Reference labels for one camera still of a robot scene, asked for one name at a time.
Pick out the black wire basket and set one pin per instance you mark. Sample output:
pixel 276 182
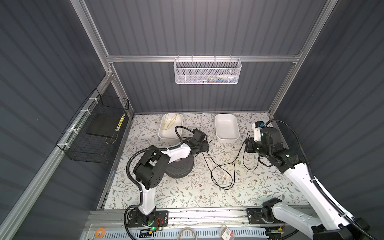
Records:
pixel 96 136

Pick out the small plastic packet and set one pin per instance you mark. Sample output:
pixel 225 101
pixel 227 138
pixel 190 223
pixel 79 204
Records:
pixel 226 233

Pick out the white tray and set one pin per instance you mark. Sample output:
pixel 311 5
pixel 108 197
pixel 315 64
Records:
pixel 170 134
pixel 227 129

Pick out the black box in basket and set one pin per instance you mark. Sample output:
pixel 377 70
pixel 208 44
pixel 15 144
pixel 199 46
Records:
pixel 105 125

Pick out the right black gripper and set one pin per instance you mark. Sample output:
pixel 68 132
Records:
pixel 248 143

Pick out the yellow rubber bands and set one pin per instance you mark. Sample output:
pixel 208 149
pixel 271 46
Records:
pixel 169 120

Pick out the right white tray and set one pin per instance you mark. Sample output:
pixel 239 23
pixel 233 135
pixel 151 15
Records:
pixel 227 129

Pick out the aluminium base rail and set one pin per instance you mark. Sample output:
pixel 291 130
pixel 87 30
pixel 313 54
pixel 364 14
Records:
pixel 231 216

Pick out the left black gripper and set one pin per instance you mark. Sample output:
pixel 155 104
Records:
pixel 205 146

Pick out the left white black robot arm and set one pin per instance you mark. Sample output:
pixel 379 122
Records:
pixel 147 167

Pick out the black cable spool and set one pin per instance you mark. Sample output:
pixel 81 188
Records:
pixel 180 169

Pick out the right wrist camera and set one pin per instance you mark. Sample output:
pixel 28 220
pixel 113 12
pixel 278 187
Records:
pixel 257 126

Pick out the orange tape roll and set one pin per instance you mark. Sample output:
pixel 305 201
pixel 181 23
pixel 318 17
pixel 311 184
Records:
pixel 100 233

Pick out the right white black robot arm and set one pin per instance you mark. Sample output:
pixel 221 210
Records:
pixel 333 221

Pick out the left white tray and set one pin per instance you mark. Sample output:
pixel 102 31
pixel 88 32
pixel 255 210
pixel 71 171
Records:
pixel 170 134

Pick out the white wire mesh basket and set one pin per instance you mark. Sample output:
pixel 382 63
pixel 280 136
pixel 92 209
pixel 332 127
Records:
pixel 207 71

